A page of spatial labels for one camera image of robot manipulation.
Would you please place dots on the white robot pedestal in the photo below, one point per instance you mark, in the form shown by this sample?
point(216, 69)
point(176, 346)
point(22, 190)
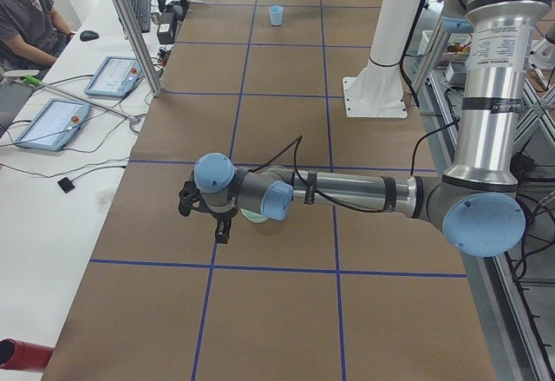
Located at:
point(377, 91)

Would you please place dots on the aluminium side frame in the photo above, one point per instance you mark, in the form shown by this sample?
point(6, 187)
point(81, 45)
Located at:
point(493, 190)

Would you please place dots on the teach pendant tablet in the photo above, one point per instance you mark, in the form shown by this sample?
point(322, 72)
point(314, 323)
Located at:
point(115, 78)
point(55, 125)

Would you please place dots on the aluminium frame post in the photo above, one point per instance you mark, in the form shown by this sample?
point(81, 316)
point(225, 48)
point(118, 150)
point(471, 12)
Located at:
point(138, 45)

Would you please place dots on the black computer mouse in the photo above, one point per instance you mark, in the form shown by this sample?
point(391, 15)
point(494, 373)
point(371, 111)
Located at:
point(88, 35)

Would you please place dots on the light blue plastic cup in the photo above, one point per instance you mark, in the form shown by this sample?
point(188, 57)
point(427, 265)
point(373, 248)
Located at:
point(276, 13)

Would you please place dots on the black power adapter box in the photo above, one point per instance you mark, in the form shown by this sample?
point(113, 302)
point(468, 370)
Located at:
point(166, 30)

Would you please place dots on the person in grey shirt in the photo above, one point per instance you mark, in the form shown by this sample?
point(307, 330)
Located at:
point(33, 34)

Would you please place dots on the black keyboard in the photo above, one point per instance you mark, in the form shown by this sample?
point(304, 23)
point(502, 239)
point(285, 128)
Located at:
point(142, 12)

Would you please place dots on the light green ceramic bowl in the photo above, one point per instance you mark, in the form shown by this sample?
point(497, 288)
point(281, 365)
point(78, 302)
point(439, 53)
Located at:
point(253, 217)

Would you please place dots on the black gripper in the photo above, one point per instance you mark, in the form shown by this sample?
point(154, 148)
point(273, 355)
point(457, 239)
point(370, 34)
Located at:
point(220, 215)

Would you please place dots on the red cylinder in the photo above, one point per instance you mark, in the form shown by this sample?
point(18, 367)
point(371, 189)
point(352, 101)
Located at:
point(17, 355)

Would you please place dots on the small black square device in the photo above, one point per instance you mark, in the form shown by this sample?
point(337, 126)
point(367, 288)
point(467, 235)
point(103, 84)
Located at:
point(66, 185)

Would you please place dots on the near teach pendant tablet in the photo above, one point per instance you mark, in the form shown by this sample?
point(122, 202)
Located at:
point(55, 125)

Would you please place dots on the far teach pendant tablet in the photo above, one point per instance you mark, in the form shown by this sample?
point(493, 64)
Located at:
point(115, 78)

